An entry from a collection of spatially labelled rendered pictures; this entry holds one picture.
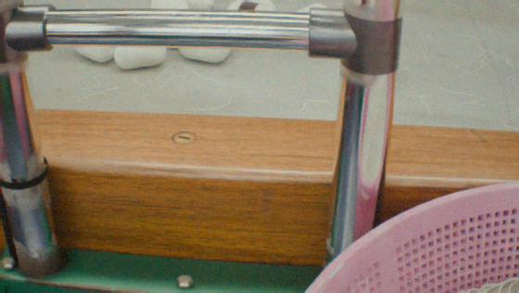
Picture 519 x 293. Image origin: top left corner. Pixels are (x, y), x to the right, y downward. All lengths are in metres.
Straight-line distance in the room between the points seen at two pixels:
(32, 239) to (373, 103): 0.17
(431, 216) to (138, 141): 0.14
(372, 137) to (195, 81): 0.20
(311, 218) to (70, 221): 0.12
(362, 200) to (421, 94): 0.17
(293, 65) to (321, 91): 0.04
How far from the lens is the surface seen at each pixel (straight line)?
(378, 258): 0.29
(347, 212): 0.31
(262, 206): 0.34
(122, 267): 0.36
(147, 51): 0.47
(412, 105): 0.45
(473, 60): 0.52
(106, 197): 0.35
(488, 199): 0.33
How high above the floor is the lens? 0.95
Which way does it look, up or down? 32 degrees down
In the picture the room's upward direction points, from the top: 1 degrees clockwise
